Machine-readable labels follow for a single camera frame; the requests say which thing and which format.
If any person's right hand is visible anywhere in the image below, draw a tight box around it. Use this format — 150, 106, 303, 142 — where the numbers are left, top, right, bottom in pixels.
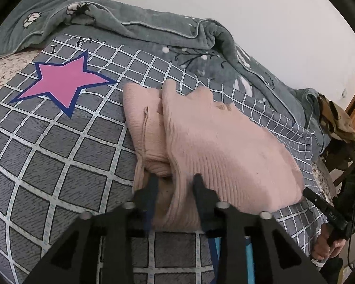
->
312, 222, 347, 268

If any floral bed sheet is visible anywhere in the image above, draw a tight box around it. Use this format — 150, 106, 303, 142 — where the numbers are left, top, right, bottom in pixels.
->
0, 50, 337, 206

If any wooden chair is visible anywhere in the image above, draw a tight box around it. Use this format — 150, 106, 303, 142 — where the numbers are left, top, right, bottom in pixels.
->
319, 136, 355, 184

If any grey-green floral blanket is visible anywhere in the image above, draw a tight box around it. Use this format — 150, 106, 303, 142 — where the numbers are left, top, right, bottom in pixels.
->
0, 0, 329, 151

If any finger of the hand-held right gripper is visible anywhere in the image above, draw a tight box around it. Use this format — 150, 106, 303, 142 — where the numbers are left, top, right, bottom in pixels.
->
302, 188, 352, 240

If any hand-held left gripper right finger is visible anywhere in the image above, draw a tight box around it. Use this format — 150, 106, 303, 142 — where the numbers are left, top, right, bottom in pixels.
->
192, 174, 329, 284

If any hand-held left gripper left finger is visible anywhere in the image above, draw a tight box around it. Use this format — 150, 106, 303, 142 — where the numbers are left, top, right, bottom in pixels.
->
22, 173, 160, 284

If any pink knit sweater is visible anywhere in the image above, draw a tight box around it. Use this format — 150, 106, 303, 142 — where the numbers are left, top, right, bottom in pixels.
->
123, 80, 306, 233

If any grey checked star-print quilt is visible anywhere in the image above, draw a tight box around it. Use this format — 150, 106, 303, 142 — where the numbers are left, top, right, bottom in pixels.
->
0, 34, 336, 284

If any brown jacket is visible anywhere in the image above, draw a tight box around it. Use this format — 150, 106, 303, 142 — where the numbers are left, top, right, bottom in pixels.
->
316, 95, 355, 141

